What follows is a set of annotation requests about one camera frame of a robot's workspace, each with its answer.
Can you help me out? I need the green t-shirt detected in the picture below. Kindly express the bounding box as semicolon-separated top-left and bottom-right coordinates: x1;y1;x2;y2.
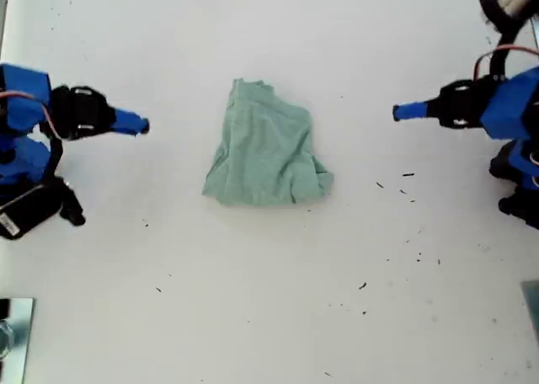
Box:
201;78;336;208

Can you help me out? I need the red white arm wire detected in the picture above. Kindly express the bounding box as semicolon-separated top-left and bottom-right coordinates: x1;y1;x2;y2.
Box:
473;45;539;80
0;89;58;139

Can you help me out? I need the black camera stalk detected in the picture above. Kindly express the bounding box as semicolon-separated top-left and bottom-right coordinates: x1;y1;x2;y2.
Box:
49;135;88;227
478;0;531;82

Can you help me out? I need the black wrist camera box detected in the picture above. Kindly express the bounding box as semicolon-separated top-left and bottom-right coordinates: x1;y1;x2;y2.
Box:
0;185;62;242

